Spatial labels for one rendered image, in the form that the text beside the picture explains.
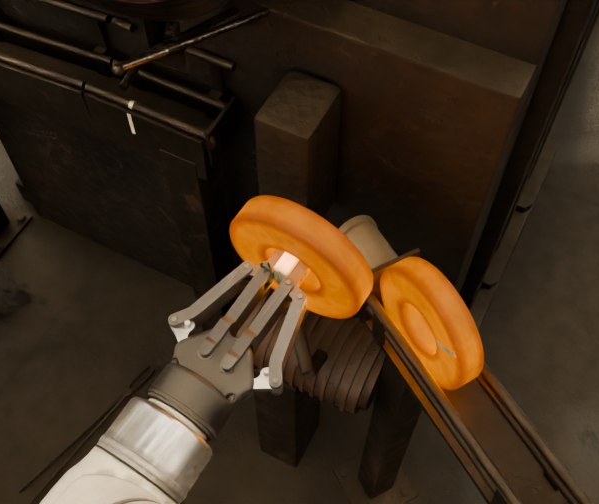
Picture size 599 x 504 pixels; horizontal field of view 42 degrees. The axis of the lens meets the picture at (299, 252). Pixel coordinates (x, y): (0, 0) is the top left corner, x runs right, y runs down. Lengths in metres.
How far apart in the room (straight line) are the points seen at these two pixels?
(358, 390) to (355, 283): 0.35
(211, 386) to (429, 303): 0.26
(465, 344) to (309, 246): 0.22
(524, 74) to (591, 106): 1.25
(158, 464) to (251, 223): 0.24
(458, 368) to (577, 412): 0.86
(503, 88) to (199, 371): 0.45
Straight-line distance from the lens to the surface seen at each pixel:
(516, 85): 0.91
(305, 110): 0.95
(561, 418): 1.68
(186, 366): 0.73
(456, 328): 0.83
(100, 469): 0.68
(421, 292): 0.84
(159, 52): 0.89
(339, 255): 0.73
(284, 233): 0.73
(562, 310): 1.79
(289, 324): 0.73
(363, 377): 1.07
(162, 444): 0.68
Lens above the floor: 1.51
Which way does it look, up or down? 58 degrees down
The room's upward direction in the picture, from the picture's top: straight up
